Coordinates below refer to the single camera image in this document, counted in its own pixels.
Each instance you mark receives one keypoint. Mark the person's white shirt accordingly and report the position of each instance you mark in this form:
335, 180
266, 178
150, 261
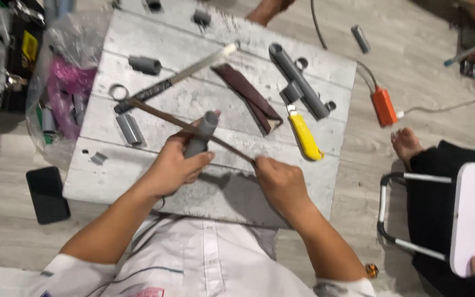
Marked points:
204, 264

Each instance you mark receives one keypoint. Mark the slim grey pipe piece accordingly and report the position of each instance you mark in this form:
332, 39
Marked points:
361, 39

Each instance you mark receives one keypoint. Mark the orange power adapter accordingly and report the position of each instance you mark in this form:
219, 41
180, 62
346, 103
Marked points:
384, 106

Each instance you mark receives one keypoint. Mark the brown sanding strip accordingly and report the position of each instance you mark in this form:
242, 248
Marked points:
167, 116

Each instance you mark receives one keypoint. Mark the clear plastic bag of parts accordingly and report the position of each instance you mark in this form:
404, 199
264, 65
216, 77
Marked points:
68, 86

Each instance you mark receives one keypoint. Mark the black phone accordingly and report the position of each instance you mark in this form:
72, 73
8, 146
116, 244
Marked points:
48, 196

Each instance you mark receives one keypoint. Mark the short grey pipe piece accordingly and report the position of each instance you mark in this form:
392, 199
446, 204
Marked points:
144, 65
154, 5
202, 134
130, 129
201, 17

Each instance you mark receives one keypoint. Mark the person's left hand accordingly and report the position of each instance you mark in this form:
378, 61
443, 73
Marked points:
171, 169

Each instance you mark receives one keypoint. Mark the grey rod with blue tip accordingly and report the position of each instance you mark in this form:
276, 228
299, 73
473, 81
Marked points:
472, 49

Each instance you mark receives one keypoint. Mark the yellow utility knife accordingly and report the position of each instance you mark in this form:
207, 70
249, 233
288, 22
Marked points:
305, 138

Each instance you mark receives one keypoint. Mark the small amber object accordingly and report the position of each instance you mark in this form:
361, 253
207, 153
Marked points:
372, 271

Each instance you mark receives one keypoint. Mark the long grey pipe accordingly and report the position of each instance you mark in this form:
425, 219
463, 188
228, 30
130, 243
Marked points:
299, 80

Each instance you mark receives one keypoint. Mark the small grey pipe coupling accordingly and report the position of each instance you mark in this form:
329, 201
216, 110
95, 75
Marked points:
292, 92

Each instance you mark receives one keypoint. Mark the folded brown sandpaper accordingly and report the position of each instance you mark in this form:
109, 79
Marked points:
250, 97

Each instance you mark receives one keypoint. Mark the small grey pipe chip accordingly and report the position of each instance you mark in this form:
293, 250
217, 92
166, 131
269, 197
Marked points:
98, 158

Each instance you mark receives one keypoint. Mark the white folding stool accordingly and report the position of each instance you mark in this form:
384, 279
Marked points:
474, 218

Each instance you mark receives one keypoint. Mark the person's right hand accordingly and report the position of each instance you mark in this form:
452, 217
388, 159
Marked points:
285, 185

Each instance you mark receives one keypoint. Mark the person's right fingers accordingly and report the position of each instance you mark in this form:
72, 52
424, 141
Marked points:
268, 165

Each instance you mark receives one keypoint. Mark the white wooden board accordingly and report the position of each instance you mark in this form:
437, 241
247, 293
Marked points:
221, 103

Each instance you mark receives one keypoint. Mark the small dark device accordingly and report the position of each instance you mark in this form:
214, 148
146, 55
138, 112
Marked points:
470, 69

